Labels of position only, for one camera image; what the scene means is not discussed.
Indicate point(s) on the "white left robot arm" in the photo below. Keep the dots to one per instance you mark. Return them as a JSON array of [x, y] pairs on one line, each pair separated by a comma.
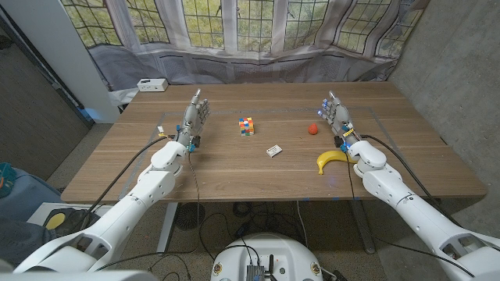
[[148, 187]]

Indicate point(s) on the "teal cloth item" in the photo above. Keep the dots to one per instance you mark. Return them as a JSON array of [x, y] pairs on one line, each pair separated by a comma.
[[6, 177]]

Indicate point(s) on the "white matchbox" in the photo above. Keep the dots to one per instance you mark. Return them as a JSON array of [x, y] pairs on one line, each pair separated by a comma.
[[274, 151]]

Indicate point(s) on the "white table leg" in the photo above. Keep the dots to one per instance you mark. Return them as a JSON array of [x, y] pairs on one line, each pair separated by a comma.
[[167, 226]]

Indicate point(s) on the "white floor board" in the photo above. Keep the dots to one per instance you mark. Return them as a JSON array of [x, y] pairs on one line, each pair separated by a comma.
[[39, 212]]

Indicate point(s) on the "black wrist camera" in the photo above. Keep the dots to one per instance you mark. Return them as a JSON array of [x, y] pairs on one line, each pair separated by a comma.
[[338, 141], [195, 141]]

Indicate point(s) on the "white power strip box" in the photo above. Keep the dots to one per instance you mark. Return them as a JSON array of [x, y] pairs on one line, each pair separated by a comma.
[[152, 85]]

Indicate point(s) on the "multicoloured puzzle cube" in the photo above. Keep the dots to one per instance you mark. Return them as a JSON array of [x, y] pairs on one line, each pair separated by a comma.
[[246, 126]]

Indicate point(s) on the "white robot torso base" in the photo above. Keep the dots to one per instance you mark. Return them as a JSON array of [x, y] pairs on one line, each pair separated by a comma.
[[273, 250]]

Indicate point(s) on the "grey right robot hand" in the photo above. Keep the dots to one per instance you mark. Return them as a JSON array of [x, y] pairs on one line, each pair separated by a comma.
[[338, 115]]

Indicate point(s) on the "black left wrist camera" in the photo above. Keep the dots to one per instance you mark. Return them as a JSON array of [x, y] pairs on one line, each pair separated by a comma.
[[195, 141]]

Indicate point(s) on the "printed window backdrop cloth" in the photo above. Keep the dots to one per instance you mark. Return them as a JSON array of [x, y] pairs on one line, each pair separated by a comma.
[[254, 62]]

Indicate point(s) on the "grey table leg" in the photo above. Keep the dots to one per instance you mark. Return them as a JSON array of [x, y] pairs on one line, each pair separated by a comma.
[[362, 226]]

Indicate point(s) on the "person leg dark jeans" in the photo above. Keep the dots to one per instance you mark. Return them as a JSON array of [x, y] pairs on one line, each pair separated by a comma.
[[19, 242]]

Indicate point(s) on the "small red ball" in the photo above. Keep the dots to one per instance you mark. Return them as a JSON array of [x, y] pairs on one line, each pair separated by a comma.
[[313, 129]]

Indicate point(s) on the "black yellow foot pedal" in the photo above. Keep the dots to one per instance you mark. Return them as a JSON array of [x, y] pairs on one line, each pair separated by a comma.
[[56, 220]]

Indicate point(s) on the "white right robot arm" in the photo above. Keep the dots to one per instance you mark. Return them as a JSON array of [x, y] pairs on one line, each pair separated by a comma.
[[390, 183]]

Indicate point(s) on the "round black floor fan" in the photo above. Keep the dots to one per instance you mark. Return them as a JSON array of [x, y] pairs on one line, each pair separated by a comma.
[[189, 215]]

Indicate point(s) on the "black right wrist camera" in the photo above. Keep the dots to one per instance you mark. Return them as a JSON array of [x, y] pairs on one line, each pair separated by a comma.
[[338, 141]]

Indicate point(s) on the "blue fabric seat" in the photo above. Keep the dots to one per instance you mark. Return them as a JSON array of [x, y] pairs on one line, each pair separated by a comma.
[[27, 195]]

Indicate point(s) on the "yellow toy banana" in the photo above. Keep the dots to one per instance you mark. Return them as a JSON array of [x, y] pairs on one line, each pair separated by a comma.
[[330, 157]]

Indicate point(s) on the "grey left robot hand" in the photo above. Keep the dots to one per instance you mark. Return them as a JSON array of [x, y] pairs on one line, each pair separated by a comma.
[[194, 117]]

